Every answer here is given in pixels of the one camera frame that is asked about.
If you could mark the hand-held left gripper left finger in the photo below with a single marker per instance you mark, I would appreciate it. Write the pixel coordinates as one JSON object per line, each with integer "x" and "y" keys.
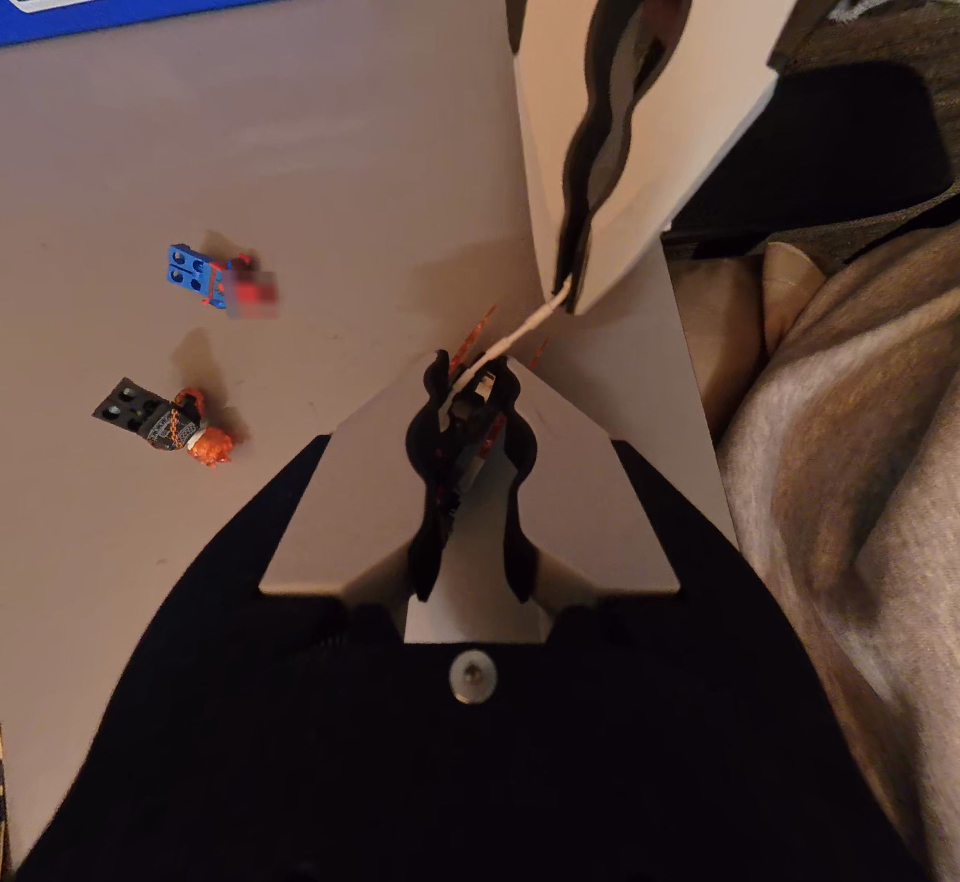
{"x": 352, "y": 514}

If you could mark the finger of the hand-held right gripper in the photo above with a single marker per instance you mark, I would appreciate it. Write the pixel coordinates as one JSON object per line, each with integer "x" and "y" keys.
{"x": 712, "y": 72}
{"x": 555, "y": 72}

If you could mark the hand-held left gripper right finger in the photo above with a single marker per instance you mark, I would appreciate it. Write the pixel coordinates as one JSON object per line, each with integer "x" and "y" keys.
{"x": 592, "y": 514}

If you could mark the black toy brick motorcycle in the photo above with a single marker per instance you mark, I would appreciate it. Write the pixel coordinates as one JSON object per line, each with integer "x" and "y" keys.
{"x": 465, "y": 417}

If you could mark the black office chair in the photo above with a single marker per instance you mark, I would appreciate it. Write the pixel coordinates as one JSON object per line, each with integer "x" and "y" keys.
{"x": 825, "y": 147}

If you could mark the black flame-head toy minifigure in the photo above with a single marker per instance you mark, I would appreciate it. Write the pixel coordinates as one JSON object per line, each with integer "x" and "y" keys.
{"x": 161, "y": 421}

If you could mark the blue red toy minifigure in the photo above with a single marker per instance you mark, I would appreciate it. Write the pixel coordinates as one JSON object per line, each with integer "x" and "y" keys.
{"x": 195, "y": 274}

